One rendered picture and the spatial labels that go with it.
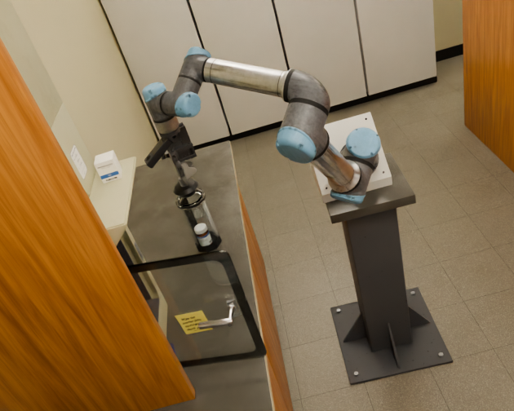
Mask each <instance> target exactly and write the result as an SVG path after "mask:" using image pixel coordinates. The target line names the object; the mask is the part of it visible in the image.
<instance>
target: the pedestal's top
mask: <svg viewBox="0 0 514 411"><path fill-rule="evenodd" d="M384 156H385V158H386V161H387V164H388V168H389V170H390V173H391V176H392V185H388V186H386V187H382V188H377V189H374V190H370V191H368V192H366V196H365V197H364V200H363V202H362V203H361V204H353V203H349V202H345V201H340V200H335V201H330V202H327V203H326V208H327V210H328V213H329V216H330V220H331V222H332V224H333V223H339V222H343V221H346V220H349V219H355V218H359V217H362V216H366V215H369V214H375V213H378V212H382V211H385V210H391V209H395V208H398V207H402V206H407V205H411V204H414V203H416V199H415V194H414V192H413V190H412V188H411V186H410V185H409V183H408V182H407V180H406V178H405V176H404V175H403V174H402V172H401V170H400V168H399V166H398V164H397V163H396V161H395V160H394V158H393V156H392V154H391V153H390V152H388V153H385V154H384Z"/></svg>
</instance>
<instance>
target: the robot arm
mask: <svg viewBox="0 0 514 411"><path fill-rule="evenodd" d="M202 82H209V83H213V84H217V85H221V86H229V87H233V88H237V89H241V90H245V91H253V92H257V93H261V94H265V95H272V96H276V97H281V98H282V99H283V100H284V102H287V103H289V104H288V106H287V109H286V113H285V116H284V118H283V121H282V124H281V128H280V130H279V131H278V133H277V140H276V148H277V151H278V152H279V153H280V154H281V155H282V156H284V157H287V158H289V160H291V161H295V162H298V163H302V164H307V163H312V164H313V165H314V166H315V167H316V168H317V169H318V170H319V171H320V172H321V173H322V174H323V175H324V176H325V177H326V178H327V180H328V184H329V185H330V187H331V188H332V189H331V190H330V196H331V197H332V198H334V199H337V200H340V201H345V202H349V203H353V204H361V203H362V202H363V200H364V197H365V196H366V190H367V188H368V184H369V182H370V176H371V175H372V174H373V173H374V172H375V170H376V168H377V166H378V164H379V154H378V152H379V150H380V148H381V142H380V138H379V136H378V134H377V133H376V132H375V131H373V130H371V129H370V128H366V127H360V128H357V129H355V130H353V131H352V132H351V133H350V134H349V135H348V137H347V139H346V144H345V145H344V146H343V147H342V149H341V151H340V152H339V151H338V150H337V149H336V148H335V147H334V145H333V144H332V143H331V142H330V136H329V134H328V132H327V130H326V129H325V128H324V126H325V124H326V119H327V116H328V113H329V111H330V97H329V94H328V92H327V90H326V88H325V87H324V86H323V85H322V84H321V82H320V81H319V80H317V79H316V78H315V77H314V76H312V75H311V74H309V73H306V72H304V71H301V70H298V69H293V68H291V69H289V70H288V71H281V70H277V69H272V68H264V67H259V66H254V65H249V64H241V63H237V62H232V61H227V60H218V59H214V58H211V54H210V52H209V51H207V50H205V49H202V48H200V47H199V46H193V47H191V48H189V50H188V53H187V55H186V56H185V57H184V62H183V65H182V67H181V70H180V72H179V76H178V77H177V80H176V83H175V86H174V88H173V91H166V88H165V86H164V84H163V83H161V82H154V83H152V84H149V85H147V86H146V87H145V88H144V89H143V90H142V94H143V97H144V101H145V103H146V105H147V107H148V110H149V112H150V114H151V117H152V119H153V122H154V125H155V126H156V128H157V132H158V133H159V135H160V136H161V139H160V140H159V141H158V143H157V144H156V145H155V147H154V148H153V149H152V151H151V152H150V153H149V155H148V156H147V157H146V158H145V159H144V161H145V163H146V165H147V166H148V167H149V168H153V167H154V166H155V165H156V164H157V162H158V161H159V160H160V158H161V157H162V155H163V154H164V153H165V152H166V150H167V152H168V153H169V155H170V158H171V160H172V161H173V163H174V165H175V168H176V170H177V172H178V174H179V176H180V178H181V179H182V182H183V183H184V184H185V185H187V186H188V181H187V180H188V179H189V178H190V177H191V176H193V175H194V174H196V172H197V169H196V168H195V167H191V166H192V165H193V164H192V162H191V161H187V160H188V159H190V158H191V159H192V158H194V157H196V156H197V154H196V152H195V150H194V147H193V144H192V142H191V141H190V138H189V136H188V132H187V130H186V128H185V125H184V124H183V122H181V123H179V122H178V119H177V117H195V116H196V115H198V113H199V112H200V109H201V100H200V97H199V96H198V95H197V94H198V92H199V90H200V88H201V85H202ZM185 160H186V161H185Z"/></svg>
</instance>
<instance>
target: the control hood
mask: <svg viewBox="0 0 514 411"><path fill-rule="evenodd" d="M136 162H137V157H129V158H127V159H124V160H120V161H119V163H120V165H121V167H122V177H121V178H120V179H116V180H114V181H111V182H108V183H103V182H102V180H101V178H100V176H99V174H98V172H97V171H96V173H95V178H94V182H93V185H92V188H91V194H90V197H89V198H90V200H91V203H92V205H93V206H94V207H95V210H96V212H97V214H98V215H99V217H100V219H101V221H102V222H103V224H104V226H105V228H106V229H107V231H108V233H109V235H110V236H111V238H112V240H113V243H114V245H115V246H117V244H118V242H119V241H120V239H121V237H122V235H123V233H124V231H125V230H126V227H127V222H128V216H129V210H130V204H131V194H132V188H133V183H134V177H135V168H136Z"/></svg>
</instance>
